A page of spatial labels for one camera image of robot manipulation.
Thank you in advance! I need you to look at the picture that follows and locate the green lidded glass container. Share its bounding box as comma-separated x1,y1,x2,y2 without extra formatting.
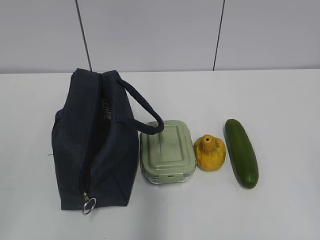
140,120,196,185

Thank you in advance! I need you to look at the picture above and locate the yellow toy pumpkin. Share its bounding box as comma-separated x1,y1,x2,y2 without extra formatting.
193,134,227,172

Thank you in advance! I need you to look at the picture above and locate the navy blue lunch bag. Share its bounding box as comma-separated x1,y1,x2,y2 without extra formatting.
51,68,164,210

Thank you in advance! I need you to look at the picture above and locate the green cucumber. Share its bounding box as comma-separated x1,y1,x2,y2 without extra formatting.
224,119,259,189

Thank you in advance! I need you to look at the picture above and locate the metal zipper pull ring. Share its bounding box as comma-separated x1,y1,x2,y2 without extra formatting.
81,191,98,216

